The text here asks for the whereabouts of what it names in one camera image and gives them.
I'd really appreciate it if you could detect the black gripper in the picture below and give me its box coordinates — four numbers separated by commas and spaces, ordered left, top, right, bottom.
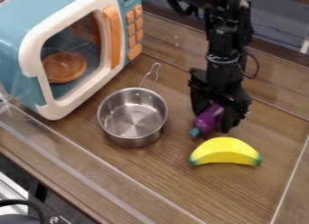
188, 68, 252, 133

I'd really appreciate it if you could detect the purple toy eggplant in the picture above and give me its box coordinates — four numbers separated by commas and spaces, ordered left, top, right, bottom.
189, 102, 224, 137

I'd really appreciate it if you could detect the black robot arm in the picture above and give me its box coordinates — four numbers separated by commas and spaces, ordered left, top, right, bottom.
167, 0, 255, 137

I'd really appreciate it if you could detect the yellow toy banana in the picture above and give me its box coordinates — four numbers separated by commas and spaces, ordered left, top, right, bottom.
189, 137, 263, 166

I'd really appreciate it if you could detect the orange plate inside microwave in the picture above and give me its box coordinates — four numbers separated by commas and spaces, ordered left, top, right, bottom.
42, 51, 88, 83

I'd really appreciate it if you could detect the blue toy microwave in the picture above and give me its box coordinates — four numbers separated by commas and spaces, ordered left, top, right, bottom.
0, 0, 143, 120

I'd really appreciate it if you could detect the black device bottom left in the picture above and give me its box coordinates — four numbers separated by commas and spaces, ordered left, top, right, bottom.
0, 194, 88, 224

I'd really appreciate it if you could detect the silver pot with handle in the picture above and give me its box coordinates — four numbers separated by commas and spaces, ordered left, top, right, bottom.
96, 63, 168, 148

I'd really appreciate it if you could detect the black cable bottom left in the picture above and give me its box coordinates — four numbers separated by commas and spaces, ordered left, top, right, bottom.
0, 198, 45, 224

